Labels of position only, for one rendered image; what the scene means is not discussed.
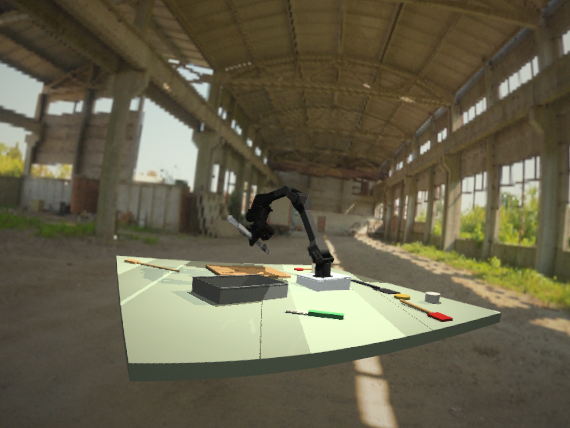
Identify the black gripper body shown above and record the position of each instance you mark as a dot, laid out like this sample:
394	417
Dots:
261	225

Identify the white short cylinder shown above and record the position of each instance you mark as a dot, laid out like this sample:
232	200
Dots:
432	297

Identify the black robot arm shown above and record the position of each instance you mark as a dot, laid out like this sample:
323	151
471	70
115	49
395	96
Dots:
318	249

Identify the light wooden board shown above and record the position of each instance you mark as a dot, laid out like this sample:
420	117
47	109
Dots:
247	270

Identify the black spatula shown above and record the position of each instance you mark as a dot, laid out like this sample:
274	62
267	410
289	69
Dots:
384	290

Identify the green-handled screwdriver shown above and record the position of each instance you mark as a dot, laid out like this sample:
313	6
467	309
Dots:
321	314

